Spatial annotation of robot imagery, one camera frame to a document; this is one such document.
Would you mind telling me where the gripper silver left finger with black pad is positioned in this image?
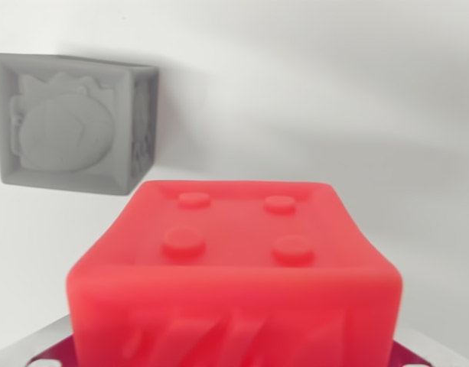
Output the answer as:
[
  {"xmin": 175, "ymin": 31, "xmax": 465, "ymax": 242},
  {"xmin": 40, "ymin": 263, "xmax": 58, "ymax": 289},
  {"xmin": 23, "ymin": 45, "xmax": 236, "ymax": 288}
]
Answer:
[{"xmin": 21, "ymin": 313, "xmax": 80, "ymax": 367}]

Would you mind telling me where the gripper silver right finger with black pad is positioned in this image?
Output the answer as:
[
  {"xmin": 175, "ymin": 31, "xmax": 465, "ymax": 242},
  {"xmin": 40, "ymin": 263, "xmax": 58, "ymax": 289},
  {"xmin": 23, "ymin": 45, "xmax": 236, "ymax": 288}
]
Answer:
[{"xmin": 389, "ymin": 328, "xmax": 469, "ymax": 367}]

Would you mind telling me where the red embossed cube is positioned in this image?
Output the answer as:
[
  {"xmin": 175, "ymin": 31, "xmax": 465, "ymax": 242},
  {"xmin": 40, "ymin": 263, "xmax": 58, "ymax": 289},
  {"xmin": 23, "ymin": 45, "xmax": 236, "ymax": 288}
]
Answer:
[{"xmin": 64, "ymin": 179, "xmax": 405, "ymax": 367}]

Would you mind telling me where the grey embossed cube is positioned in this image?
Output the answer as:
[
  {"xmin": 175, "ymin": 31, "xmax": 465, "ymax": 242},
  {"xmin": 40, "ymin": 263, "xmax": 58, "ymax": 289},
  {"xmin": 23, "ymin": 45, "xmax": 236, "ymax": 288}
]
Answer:
[{"xmin": 0, "ymin": 52, "xmax": 161, "ymax": 197}]

